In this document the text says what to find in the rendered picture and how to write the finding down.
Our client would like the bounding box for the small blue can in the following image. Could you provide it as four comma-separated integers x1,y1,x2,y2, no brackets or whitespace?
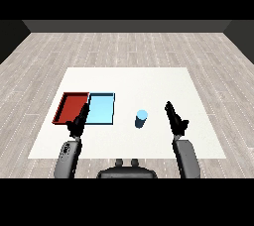
134,109,149,130

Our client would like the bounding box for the light blue shallow open box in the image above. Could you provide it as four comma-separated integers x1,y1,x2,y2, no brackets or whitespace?
84,91,116,126

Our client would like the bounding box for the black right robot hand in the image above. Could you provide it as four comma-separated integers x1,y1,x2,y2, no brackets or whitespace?
164,100,191,137

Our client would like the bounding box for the red shallow open box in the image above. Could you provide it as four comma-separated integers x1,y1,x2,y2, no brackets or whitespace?
52,91,90,126

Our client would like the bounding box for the dark grey robot body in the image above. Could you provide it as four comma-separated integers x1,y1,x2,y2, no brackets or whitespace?
96,159,159,179

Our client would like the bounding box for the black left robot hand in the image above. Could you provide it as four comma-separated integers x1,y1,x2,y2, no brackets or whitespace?
65,102,91,139

